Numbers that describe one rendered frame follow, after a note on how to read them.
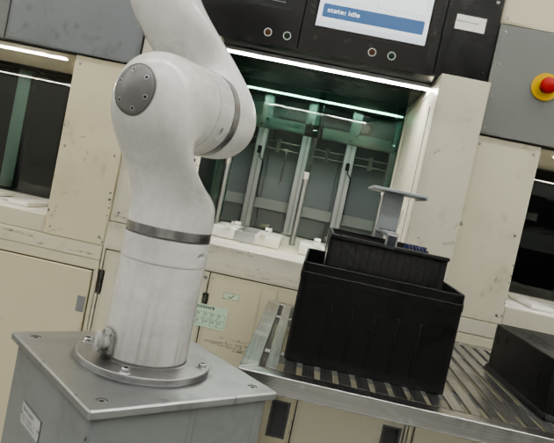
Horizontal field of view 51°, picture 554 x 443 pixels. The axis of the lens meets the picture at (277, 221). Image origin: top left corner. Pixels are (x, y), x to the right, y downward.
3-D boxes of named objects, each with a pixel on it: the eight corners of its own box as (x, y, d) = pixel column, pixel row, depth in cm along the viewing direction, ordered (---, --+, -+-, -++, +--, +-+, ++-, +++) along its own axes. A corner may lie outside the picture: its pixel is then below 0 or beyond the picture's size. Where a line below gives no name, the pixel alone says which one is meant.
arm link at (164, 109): (226, 244, 85) (259, 83, 83) (140, 243, 68) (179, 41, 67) (163, 228, 90) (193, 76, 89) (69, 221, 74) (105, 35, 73)
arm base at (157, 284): (109, 392, 70) (139, 242, 69) (53, 340, 84) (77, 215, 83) (234, 381, 82) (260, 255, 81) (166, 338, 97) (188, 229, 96)
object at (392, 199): (308, 326, 124) (339, 181, 123) (403, 347, 123) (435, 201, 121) (304, 357, 100) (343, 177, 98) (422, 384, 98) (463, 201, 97)
